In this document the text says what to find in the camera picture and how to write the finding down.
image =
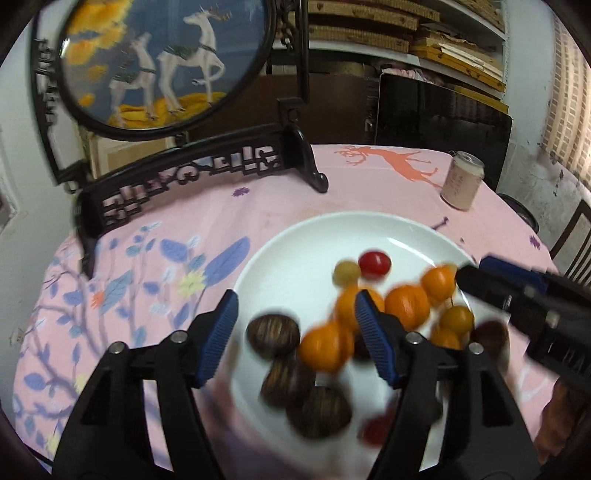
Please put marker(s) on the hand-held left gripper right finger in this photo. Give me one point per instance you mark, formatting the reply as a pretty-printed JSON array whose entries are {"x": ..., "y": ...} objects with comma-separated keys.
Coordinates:
[{"x": 374, "y": 332}]

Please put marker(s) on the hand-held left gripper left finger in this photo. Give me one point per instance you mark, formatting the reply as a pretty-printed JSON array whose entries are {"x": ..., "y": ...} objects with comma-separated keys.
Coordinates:
[{"x": 219, "y": 337}]

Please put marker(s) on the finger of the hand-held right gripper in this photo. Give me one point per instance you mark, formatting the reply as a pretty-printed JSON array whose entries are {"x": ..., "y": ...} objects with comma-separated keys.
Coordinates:
[
  {"x": 508, "y": 270},
  {"x": 489, "y": 286}
]

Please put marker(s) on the dark red plum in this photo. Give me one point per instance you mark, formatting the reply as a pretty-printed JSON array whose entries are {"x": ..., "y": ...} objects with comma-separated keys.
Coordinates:
[{"x": 490, "y": 334}]

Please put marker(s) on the dark brown plum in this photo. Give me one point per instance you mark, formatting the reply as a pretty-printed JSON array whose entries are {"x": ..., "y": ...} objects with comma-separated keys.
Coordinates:
[
  {"x": 286, "y": 382},
  {"x": 318, "y": 413},
  {"x": 272, "y": 334}
]

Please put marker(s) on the red cherry tomato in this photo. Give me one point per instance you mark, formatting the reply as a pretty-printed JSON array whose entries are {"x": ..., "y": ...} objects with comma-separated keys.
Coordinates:
[
  {"x": 376, "y": 430},
  {"x": 375, "y": 263}
]

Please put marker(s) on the white plate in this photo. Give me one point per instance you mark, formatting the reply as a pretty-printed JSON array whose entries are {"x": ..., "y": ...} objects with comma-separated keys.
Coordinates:
[{"x": 295, "y": 267}]

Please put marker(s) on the person's right forearm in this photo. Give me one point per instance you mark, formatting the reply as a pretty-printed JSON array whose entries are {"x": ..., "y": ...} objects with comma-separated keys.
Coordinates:
[{"x": 568, "y": 424}]

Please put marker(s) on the yellow-green cherry tomato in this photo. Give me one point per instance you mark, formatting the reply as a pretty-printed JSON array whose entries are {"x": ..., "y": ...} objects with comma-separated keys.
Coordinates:
[{"x": 346, "y": 273}]

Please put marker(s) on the dark wooden chair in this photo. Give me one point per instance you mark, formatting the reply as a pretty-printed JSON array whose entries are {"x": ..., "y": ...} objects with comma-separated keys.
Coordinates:
[{"x": 579, "y": 240}]

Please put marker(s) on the pink floral tablecloth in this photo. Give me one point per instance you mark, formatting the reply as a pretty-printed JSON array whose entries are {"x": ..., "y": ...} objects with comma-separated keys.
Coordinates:
[{"x": 152, "y": 286}]

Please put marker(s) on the pink drink can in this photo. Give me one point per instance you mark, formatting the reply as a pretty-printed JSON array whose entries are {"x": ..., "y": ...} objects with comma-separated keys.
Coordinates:
[{"x": 459, "y": 182}]

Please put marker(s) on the black flat panel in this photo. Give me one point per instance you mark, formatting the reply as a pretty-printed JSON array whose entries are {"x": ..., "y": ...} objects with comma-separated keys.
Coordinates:
[{"x": 438, "y": 115}]

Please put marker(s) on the pink folded cloth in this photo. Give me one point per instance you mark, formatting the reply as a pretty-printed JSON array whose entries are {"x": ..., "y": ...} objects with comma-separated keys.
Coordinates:
[{"x": 406, "y": 74}]

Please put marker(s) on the white door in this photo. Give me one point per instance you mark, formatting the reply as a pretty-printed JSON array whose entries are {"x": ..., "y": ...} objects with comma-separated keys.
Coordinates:
[{"x": 9, "y": 203}]

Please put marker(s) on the round deer screen black stand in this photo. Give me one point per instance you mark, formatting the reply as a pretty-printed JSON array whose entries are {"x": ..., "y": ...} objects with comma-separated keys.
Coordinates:
[{"x": 194, "y": 60}]

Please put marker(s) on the stack of flat wooden boxes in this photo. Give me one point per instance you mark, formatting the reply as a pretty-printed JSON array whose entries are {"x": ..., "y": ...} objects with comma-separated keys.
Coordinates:
[{"x": 360, "y": 32}]

